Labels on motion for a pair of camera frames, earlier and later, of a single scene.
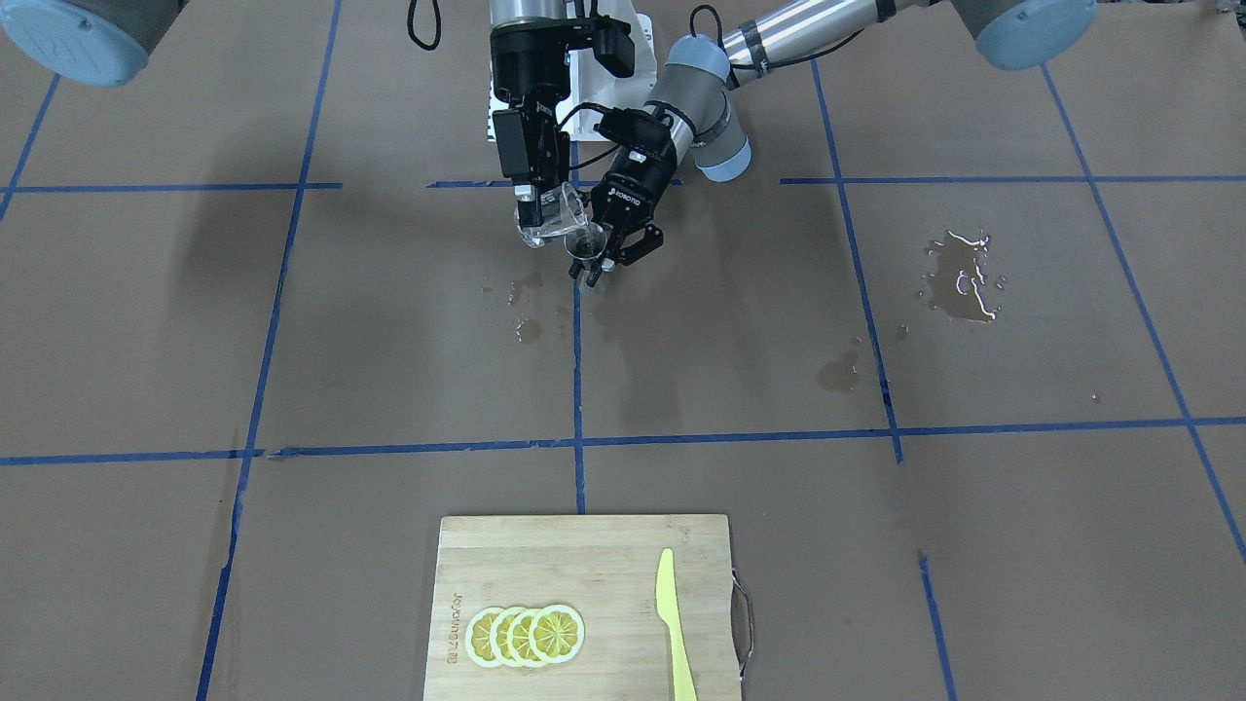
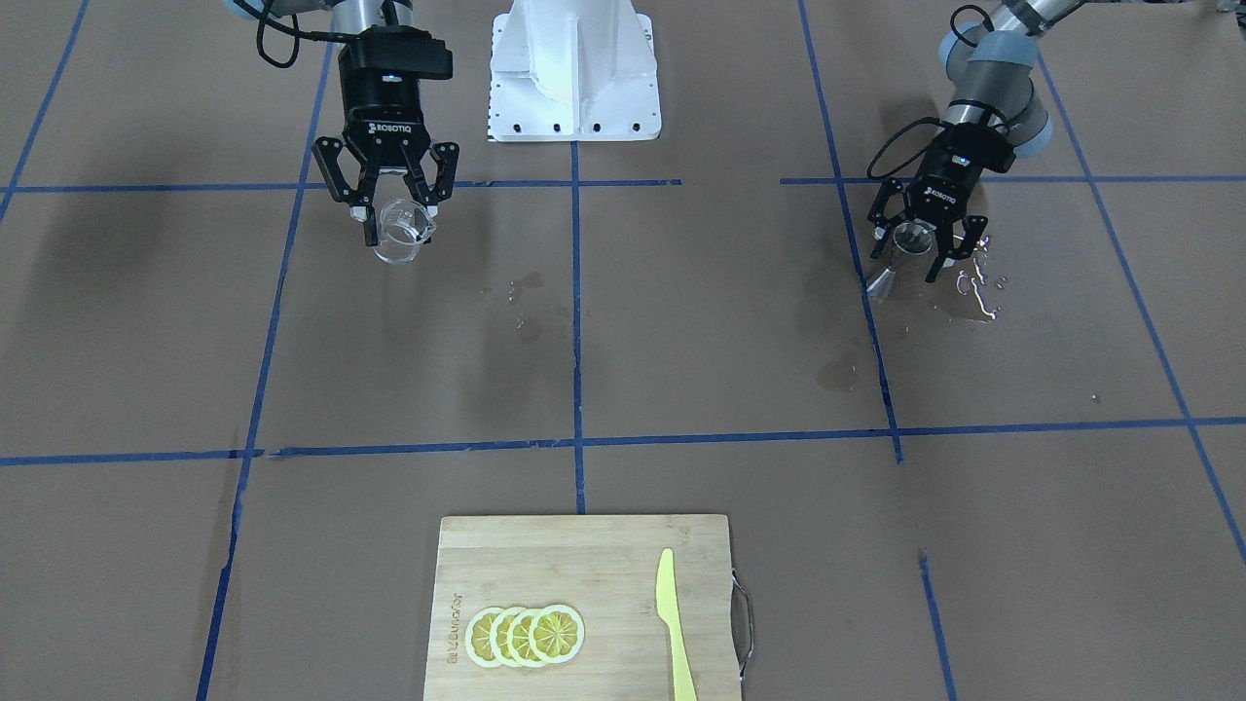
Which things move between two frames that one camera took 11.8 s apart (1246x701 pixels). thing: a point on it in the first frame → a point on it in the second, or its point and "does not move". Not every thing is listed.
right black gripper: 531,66 → 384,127
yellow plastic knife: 668,608 does not move
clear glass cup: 559,210 → 404,227
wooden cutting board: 604,568 does not move
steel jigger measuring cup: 585,240 → 909,239
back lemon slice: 557,634 does not move
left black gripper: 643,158 → 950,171
